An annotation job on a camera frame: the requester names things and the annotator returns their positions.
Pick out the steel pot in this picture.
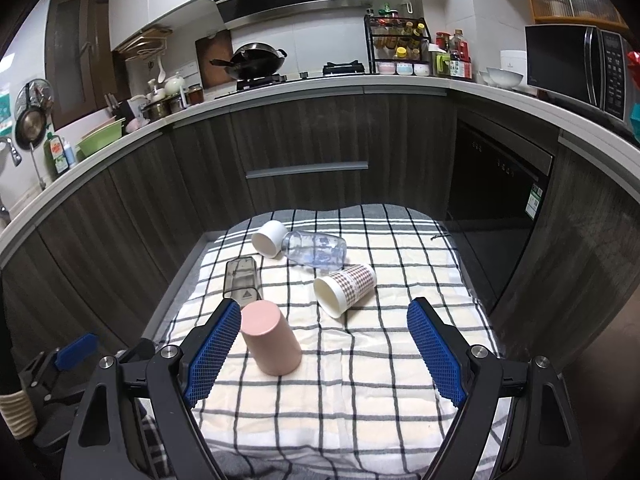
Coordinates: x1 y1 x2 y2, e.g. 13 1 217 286
142 95 189 122

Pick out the black wok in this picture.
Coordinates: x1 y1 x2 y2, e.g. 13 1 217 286
210 42 289 81

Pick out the wooden drawer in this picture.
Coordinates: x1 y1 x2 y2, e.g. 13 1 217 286
236 108 372 182

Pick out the wooden cutting board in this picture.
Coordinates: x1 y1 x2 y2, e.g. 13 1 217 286
195 29 235 89

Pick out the gas hob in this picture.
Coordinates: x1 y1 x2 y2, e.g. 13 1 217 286
215 61 371 99

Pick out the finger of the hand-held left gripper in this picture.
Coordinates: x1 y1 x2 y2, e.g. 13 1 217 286
52 332 101 371
116 337 157 363

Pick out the brown door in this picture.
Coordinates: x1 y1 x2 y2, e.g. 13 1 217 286
44 0 119 131

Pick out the white cup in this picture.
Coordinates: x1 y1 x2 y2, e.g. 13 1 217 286
251 220 289 259

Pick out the pink cup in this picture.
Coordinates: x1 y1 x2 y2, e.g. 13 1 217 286
240 300 303 377

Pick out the patterned paper cup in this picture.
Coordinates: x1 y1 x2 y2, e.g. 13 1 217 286
313 263 377 319

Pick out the clear plastic bottle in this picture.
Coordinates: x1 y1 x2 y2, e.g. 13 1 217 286
281 230 348 270

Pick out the group of sauce bottles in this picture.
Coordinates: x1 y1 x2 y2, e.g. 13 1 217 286
428 28 474 80

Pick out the wall rack with boards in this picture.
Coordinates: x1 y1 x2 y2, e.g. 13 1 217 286
117 24 174 61

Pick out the hanging frying pan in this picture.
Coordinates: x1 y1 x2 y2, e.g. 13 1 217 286
14 84 49 151

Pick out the black dishwasher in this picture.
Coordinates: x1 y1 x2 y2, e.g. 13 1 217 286
444 119 556 313

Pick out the black microwave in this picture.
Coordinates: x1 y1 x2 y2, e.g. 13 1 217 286
524 24 632 122

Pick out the knife block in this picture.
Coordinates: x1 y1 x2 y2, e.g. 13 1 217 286
103 93 132 119

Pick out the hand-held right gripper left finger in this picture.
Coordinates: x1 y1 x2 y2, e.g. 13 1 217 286
60 299 243 480

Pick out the black spice rack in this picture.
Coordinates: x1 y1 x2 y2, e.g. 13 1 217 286
363 9 432 76

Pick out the green basin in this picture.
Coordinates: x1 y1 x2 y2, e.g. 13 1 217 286
76 117 126 158

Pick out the green dish soap bottle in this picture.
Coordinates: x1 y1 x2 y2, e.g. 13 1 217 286
44 132 70 177

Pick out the person's left forearm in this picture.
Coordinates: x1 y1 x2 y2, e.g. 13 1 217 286
0 387 40 442

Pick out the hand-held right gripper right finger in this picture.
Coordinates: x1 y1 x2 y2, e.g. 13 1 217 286
406 297 583 480

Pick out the checked cloth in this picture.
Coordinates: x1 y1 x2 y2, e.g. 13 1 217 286
142 203 506 480

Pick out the large white bowl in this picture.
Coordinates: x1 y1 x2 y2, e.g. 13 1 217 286
487 67 525 89

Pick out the dark transparent cup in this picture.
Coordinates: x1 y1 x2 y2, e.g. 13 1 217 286
222 256 264 309

